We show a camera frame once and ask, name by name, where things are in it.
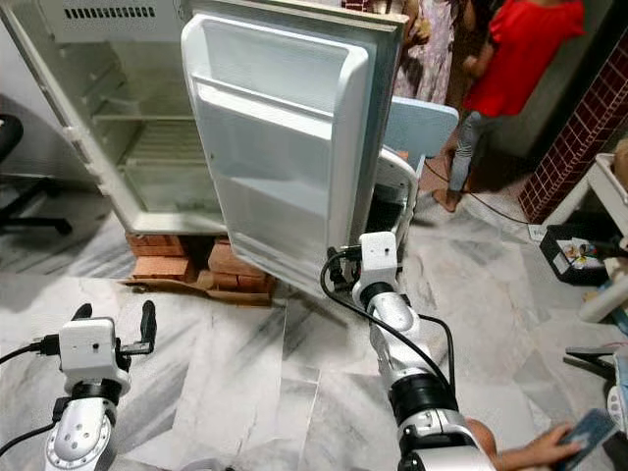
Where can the white fridge door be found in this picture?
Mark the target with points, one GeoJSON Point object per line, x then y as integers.
{"type": "Point", "coordinates": [275, 186]}

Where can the dark smartphone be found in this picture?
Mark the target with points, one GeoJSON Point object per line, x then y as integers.
{"type": "Point", "coordinates": [594, 432]}

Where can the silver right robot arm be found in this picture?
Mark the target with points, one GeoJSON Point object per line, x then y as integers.
{"type": "Point", "coordinates": [397, 324]}

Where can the clear fridge shelf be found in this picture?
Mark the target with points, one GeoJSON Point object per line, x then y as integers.
{"type": "Point", "coordinates": [137, 118]}

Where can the white open fridge cabinet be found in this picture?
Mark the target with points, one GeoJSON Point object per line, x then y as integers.
{"type": "Point", "coordinates": [137, 78]}

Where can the person's bare hand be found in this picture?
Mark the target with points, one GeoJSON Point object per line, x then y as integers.
{"type": "Point", "coordinates": [545, 451]}

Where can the red brick pile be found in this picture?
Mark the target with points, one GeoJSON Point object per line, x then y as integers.
{"type": "Point", "coordinates": [157, 265]}
{"type": "Point", "coordinates": [235, 265]}

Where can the pale blue plastic chair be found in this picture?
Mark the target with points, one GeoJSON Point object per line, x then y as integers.
{"type": "Point", "coordinates": [417, 123]}

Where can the black office chair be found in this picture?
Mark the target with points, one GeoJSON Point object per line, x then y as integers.
{"type": "Point", "coordinates": [10, 137]}

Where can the white power strip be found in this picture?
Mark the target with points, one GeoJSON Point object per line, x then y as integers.
{"type": "Point", "coordinates": [538, 233]}

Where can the black box with items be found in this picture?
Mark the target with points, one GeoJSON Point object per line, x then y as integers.
{"type": "Point", "coordinates": [561, 260]}

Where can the person in floral dress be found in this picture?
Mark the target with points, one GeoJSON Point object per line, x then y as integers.
{"type": "Point", "coordinates": [427, 59]}

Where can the black metal stand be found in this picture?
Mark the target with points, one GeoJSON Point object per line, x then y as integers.
{"type": "Point", "coordinates": [594, 355]}

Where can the white side table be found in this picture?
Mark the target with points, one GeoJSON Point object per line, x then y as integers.
{"type": "Point", "coordinates": [608, 186]}

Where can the person in red shirt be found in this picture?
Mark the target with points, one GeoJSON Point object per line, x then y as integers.
{"type": "Point", "coordinates": [520, 49]}

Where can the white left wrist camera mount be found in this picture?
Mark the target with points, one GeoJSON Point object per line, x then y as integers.
{"type": "Point", "coordinates": [90, 345]}

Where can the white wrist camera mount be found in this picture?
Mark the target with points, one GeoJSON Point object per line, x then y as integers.
{"type": "Point", "coordinates": [380, 255]}
{"type": "Point", "coordinates": [90, 345]}

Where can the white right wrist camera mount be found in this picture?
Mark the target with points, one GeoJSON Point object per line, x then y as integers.
{"type": "Point", "coordinates": [380, 255]}

